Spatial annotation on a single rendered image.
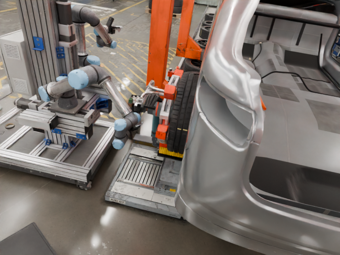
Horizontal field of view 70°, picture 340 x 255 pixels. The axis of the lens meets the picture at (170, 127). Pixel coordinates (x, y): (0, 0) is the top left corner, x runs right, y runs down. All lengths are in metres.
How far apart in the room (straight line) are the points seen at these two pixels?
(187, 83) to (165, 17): 0.68
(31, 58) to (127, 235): 1.62
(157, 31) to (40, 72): 1.03
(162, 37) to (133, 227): 1.66
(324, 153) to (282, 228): 0.97
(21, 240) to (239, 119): 1.52
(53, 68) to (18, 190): 1.17
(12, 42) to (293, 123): 2.18
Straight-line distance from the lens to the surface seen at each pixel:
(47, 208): 2.44
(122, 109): 1.64
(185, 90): 1.73
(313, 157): 1.87
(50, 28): 2.09
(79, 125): 2.11
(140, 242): 2.16
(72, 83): 1.61
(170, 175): 2.31
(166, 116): 1.73
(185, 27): 4.19
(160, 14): 2.23
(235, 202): 1.00
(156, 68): 2.36
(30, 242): 1.88
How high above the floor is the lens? 1.89
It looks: 35 degrees down
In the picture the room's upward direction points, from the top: 9 degrees clockwise
